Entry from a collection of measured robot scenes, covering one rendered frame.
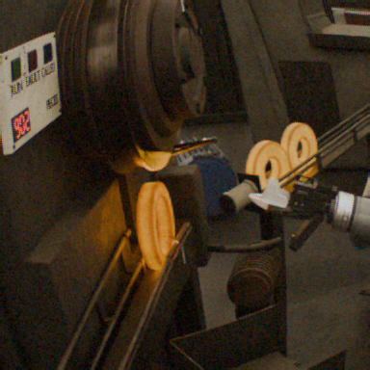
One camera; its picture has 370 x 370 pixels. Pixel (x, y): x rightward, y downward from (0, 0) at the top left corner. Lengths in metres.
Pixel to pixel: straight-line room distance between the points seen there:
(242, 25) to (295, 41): 0.34
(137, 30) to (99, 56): 0.10
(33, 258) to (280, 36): 3.17
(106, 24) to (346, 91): 2.93
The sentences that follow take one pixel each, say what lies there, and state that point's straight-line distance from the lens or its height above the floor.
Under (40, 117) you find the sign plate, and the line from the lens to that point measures 1.31.
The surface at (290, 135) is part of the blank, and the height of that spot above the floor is 0.78.
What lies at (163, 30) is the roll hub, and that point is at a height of 1.19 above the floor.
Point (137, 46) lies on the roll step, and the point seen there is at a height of 1.16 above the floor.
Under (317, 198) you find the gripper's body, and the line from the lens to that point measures 1.71.
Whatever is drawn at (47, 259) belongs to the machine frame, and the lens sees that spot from 1.23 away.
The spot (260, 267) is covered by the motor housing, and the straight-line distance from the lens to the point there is 1.93.
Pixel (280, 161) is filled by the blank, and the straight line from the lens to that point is 2.11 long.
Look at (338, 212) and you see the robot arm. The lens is 1.69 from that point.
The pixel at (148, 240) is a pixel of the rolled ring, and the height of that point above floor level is 0.76.
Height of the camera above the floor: 1.31
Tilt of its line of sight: 17 degrees down
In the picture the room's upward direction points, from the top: 9 degrees counter-clockwise
